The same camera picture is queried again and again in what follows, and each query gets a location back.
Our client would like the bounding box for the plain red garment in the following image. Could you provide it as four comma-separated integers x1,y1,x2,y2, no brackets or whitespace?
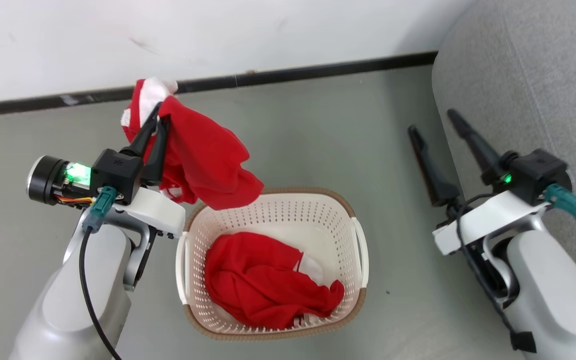
204,231,345,331

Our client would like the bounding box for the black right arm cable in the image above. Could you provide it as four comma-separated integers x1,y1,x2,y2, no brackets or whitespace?
455,193,537,354

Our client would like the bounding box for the teal left cable connector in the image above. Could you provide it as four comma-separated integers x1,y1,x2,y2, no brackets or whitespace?
88,186,118,233

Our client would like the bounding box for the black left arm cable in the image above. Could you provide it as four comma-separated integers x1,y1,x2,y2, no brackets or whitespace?
79,227,123,360

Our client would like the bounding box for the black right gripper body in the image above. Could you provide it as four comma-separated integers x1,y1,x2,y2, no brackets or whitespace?
490,148,573,207

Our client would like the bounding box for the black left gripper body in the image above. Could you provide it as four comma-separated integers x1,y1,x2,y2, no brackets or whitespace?
26,148,145,206

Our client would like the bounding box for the grey fabric sofa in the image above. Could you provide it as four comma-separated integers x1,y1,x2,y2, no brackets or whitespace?
431,0,576,301

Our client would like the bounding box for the teal cable connector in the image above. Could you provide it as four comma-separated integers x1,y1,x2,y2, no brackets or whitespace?
544,183,576,224
88,186,118,233

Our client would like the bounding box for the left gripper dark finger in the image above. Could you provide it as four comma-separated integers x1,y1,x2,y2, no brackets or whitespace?
141,115,171,186
119,102,163,158

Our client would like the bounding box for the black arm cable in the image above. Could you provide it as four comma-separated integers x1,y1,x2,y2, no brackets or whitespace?
79,227,123,360
455,193,537,354

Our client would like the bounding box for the teal right cable connector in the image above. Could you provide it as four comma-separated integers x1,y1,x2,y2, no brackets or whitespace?
544,183,576,224

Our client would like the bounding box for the cream perforated laundry basket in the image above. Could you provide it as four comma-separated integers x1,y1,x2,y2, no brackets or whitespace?
175,187,370,342

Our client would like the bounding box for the black wall baseboard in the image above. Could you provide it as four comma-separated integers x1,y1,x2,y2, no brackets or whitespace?
0,50,439,119

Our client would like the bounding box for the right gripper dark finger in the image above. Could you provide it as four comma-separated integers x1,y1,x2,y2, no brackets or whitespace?
446,108,508,186
407,124,462,208

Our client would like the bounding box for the red garment with white trim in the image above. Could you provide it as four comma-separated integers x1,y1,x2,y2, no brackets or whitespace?
120,76,265,211

